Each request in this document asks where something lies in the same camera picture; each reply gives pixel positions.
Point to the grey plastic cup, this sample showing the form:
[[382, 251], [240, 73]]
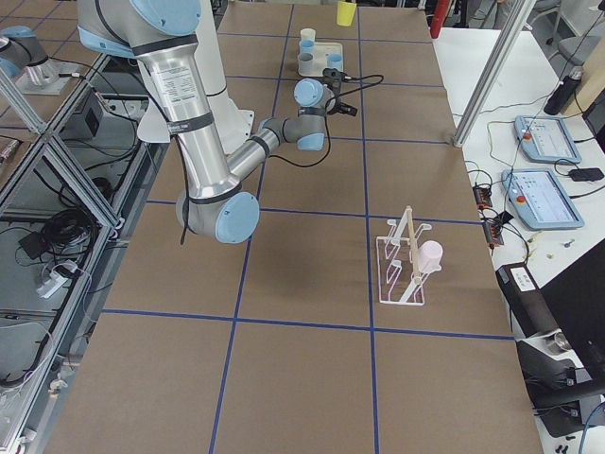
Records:
[[305, 64]]

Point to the black water bottle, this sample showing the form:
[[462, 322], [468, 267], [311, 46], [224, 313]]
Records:
[[564, 92]]

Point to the light blue cup front row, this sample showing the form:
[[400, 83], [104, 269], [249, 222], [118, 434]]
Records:
[[334, 61]]

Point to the white cup tray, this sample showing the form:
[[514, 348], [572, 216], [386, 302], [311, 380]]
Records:
[[314, 57]]

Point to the red fire extinguisher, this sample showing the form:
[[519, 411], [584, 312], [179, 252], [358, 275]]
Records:
[[440, 13]]

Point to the light blue cup back row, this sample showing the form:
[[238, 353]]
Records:
[[306, 46]]

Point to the white wire dish rack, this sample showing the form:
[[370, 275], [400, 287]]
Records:
[[399, 280]]

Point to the black box device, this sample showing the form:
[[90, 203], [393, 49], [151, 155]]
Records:
[[529, 313]]

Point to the pink plastic cup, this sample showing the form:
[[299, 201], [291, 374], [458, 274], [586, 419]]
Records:
[[430, 255]]

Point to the light blue cup row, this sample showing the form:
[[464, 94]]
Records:
[[334, 61], [306, 46]]

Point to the yellow plastic cup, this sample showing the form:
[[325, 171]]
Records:
[[345, 12]]

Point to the upper teach pendant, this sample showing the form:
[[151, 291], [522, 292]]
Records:
[[545, 139]]

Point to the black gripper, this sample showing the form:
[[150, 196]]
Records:
[[336, 105]]

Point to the teach pendant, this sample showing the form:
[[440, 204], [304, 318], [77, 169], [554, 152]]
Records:
[[545, 139], [539, 200]]

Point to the cream white plastic cup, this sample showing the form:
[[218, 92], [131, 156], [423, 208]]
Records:
[[308, 34]]

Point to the aluminium frame post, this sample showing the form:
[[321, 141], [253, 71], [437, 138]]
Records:
[[505, 42]]

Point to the lower teach pendant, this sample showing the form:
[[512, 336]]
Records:
[[539, 200]]

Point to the black monitor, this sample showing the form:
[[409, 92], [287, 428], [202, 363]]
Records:
[[575, 298]]

